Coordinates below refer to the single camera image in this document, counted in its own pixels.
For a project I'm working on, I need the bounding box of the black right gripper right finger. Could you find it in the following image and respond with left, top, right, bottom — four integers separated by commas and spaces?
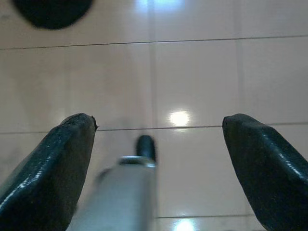
222, 113, 308, 231

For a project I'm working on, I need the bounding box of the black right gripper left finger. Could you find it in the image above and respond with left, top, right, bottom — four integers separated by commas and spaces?
0, 113, 100, 231

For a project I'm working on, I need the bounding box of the grey table leg black foot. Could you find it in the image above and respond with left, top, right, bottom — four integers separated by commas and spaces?
68, 134, 159, 231

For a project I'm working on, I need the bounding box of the dark round object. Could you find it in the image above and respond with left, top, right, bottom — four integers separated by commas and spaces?
12, 0, 95, 30

